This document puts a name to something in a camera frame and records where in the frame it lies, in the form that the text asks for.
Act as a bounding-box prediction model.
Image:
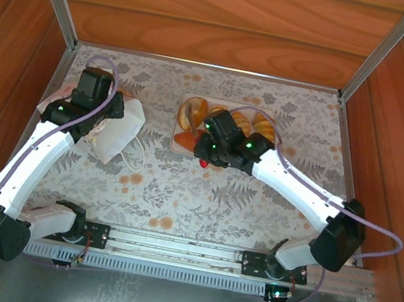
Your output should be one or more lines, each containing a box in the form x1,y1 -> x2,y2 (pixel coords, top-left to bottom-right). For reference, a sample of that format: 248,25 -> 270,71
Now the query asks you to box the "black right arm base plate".
238,248 -> 312,287

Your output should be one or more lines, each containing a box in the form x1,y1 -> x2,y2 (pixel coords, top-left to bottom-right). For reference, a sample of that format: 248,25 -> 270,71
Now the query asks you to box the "wide aluminium frame rail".
0,203 -> 380,302

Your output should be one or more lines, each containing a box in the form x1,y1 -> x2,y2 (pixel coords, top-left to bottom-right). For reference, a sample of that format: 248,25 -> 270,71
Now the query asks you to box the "white slotted cable duct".
0,233 -> 359,302

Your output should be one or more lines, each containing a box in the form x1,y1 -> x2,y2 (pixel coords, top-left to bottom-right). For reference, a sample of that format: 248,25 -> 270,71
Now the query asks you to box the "orange-red fake bread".
171,126 -> 204,154

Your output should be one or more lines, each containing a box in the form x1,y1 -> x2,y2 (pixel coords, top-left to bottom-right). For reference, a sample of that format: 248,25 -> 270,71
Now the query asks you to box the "ridged golden fake bread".
228,109 -> 255,136
249,111 -> 279,143

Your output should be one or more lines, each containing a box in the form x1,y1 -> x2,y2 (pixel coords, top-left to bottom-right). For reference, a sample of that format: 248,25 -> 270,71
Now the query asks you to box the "small golden fake bread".
208,104 -> 228,118

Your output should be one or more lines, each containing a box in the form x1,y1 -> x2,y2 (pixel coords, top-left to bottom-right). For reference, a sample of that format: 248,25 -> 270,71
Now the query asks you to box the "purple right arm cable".
196,102 -> 404,302

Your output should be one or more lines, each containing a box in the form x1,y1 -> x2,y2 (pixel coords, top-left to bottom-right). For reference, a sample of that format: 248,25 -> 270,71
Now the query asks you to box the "small circuit board green light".
264,283 -> 296,302

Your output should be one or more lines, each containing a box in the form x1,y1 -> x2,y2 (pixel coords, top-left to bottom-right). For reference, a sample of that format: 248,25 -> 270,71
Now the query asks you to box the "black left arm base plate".
36,212 -> 113,253

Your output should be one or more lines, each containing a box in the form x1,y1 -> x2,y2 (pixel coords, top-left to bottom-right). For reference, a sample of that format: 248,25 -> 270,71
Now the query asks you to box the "pale pink plastic tray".
167,91 -> 283,170

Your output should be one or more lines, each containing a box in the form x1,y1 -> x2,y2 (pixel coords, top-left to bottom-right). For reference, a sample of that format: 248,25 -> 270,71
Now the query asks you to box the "round golden fake bun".
175,93 -> 211,135

